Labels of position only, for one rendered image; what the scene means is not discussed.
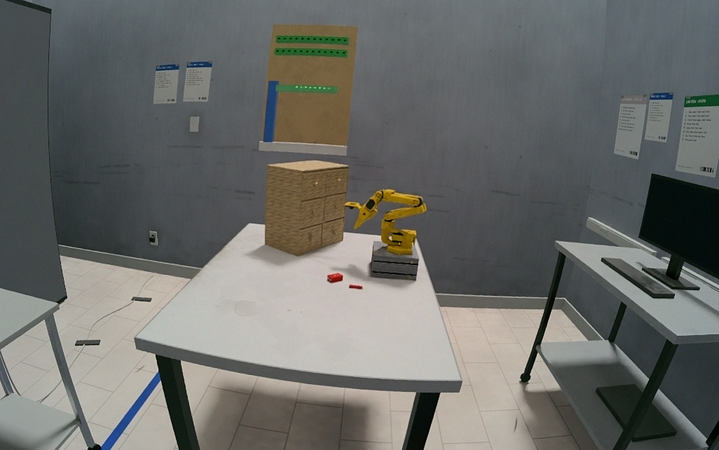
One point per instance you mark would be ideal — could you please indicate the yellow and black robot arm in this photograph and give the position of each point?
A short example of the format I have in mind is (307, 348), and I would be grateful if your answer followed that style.
(404, 237)

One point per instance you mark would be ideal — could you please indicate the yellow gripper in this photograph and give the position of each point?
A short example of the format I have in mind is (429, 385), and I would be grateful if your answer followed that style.
(364, 213)

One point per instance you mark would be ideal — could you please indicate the wooden chest of drawers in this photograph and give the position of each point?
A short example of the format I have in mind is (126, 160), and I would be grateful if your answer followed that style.
(283, 203)

